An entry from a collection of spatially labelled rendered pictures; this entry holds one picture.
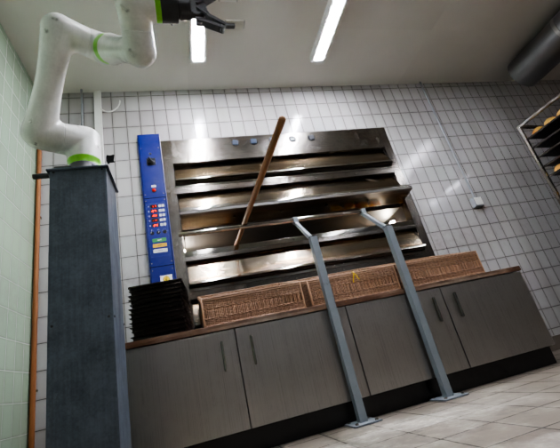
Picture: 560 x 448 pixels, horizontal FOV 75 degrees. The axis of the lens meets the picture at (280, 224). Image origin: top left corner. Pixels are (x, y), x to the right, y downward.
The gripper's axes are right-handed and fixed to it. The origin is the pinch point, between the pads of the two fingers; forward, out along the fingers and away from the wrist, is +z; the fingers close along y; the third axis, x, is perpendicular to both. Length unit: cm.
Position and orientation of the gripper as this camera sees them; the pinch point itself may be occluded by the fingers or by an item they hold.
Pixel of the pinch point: (237, 11)
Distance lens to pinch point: 149.7
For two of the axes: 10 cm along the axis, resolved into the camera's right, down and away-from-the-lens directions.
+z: 9.6, -1.2, 2.7
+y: 2.2, 9.0, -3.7
